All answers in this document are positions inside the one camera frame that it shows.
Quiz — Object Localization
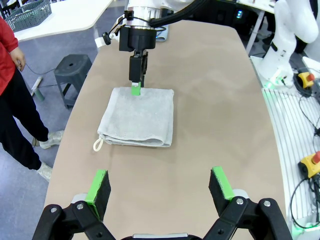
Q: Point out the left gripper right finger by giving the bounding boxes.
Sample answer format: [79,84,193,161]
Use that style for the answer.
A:
[202,165,294,240]

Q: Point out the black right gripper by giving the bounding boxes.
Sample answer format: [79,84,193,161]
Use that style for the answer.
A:
[118,24,157,97]

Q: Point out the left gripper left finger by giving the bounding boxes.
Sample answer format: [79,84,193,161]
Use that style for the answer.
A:
[31,169,117,240]

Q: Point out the light blue towel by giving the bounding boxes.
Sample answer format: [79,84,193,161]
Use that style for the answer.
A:
[154,24,171,43]

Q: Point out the white towel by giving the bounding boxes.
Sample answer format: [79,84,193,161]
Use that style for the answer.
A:
[92,86,175,153]

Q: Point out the grey perforated plastic basket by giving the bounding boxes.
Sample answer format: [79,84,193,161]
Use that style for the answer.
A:
[4,0,53,33]

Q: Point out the person's red-sleeved left forearm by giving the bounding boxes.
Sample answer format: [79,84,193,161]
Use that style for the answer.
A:
[0,22,20,55]

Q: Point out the person's left hand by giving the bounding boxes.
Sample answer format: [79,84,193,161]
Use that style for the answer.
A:
[11,47,27,73]

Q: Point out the dark grey plastic stool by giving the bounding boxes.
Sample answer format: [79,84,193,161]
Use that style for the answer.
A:
[53,53,94,110]

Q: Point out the white side table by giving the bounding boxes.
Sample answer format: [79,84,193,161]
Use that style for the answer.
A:
[13,0,115,52]

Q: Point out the white slotted mounting base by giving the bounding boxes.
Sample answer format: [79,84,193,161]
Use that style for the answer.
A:
[249,55,320,240]

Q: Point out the yellow emergency stop box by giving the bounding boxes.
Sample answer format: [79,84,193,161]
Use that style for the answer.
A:
[298,150,320,179]
[298,71,316,89]

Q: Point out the black computer case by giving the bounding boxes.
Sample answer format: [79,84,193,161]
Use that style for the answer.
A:
[194,0,261,29]

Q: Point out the person in red jacket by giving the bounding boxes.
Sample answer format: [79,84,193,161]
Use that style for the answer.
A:
[0,16,65,182]

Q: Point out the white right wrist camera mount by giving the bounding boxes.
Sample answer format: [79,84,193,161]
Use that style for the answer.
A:
[94,31,118,49]

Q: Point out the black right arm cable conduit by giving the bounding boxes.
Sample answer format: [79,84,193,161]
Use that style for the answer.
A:
[149,0,209,29]

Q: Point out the black floor cable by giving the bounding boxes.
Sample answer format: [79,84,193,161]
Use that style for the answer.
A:
[24,62,61,76]

